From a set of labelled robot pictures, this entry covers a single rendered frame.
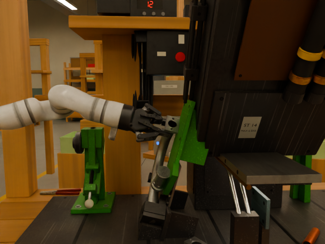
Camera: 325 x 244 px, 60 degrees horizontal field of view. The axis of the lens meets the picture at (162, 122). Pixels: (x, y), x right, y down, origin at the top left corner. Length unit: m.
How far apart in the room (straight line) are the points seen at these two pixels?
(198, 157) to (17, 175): 0.74
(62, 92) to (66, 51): 11.07
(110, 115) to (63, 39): 11.20
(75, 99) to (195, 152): 0.36
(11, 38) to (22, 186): 0.56
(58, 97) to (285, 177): 0.59
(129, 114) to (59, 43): 11.27
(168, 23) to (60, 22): 11.19
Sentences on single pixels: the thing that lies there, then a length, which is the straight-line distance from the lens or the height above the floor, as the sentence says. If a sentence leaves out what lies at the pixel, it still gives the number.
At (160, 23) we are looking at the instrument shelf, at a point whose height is 1.52.
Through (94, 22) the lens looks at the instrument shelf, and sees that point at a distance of 1.00.
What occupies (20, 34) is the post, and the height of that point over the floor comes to 1.50.
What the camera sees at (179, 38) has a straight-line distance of 1.00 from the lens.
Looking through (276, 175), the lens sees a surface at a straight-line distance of 0.63.
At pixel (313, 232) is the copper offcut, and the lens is 0.91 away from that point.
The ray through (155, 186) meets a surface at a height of 1.04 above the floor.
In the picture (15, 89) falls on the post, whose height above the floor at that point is 1.30.
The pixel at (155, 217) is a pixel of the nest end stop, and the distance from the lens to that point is 0.79.
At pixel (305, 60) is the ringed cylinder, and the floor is 1.36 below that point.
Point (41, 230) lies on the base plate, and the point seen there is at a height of 0.90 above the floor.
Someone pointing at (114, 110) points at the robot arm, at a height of 1.24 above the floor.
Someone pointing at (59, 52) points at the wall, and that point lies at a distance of 11.98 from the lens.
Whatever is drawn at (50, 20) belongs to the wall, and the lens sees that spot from 12.31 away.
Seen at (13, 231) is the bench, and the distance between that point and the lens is 1.01.
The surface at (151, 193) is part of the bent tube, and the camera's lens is 0.83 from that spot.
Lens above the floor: 1.31
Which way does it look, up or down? 7 degrees down
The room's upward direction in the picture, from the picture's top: straight up
